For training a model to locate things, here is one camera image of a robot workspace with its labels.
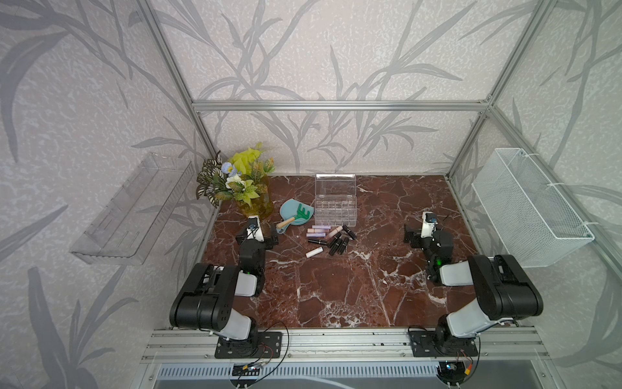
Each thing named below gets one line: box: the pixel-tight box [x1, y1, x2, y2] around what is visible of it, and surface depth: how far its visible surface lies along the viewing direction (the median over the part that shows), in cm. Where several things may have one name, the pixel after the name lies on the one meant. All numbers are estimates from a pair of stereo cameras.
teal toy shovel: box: [276, 198, 315, 235], surface depth 107 cm
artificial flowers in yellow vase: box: [195, 142, 277, 218], surface depth 90 cm
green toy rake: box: [294, 203, 311, 220], surface depth 107 cm
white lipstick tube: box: [305, 246, 324, 259], surface depth 95 cm
